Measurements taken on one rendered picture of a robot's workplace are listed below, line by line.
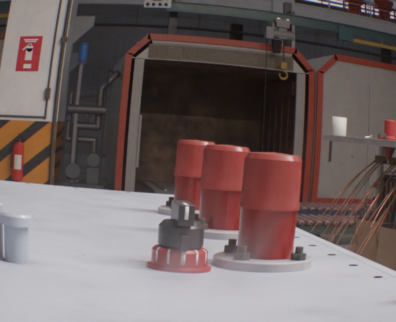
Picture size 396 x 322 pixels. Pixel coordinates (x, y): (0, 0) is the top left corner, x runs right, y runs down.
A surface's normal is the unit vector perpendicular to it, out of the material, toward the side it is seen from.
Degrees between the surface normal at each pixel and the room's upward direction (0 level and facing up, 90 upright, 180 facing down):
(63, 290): 0
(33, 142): 90
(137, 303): 0
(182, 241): 90
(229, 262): 90
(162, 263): 88
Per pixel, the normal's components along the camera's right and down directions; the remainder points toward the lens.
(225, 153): -0.11, 0.00
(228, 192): 0.18, 0.05
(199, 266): 0.72, 0.04
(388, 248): -0.87, -0.04
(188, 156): -0.39, -0.02
